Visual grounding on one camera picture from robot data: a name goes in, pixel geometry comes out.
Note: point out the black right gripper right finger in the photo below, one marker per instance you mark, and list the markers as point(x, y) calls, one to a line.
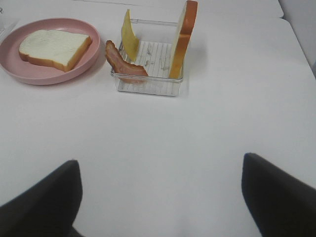
point(280, 205)

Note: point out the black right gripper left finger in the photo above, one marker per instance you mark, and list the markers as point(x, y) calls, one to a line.
point(48, 208)

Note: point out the pink bacon strip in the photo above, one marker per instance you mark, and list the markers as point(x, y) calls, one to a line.
point(119, 65)

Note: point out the bread slice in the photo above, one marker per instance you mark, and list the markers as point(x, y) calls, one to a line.
point(182, 37)
point(54, 48)

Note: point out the yellow cheese slice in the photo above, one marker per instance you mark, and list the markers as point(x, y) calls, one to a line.
point(129, 40)

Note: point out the pink round plate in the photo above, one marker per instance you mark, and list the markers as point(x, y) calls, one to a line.
point(29, 73)

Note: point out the clear right plastic tray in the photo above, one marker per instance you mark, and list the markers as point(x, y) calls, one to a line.
point(154, 54)

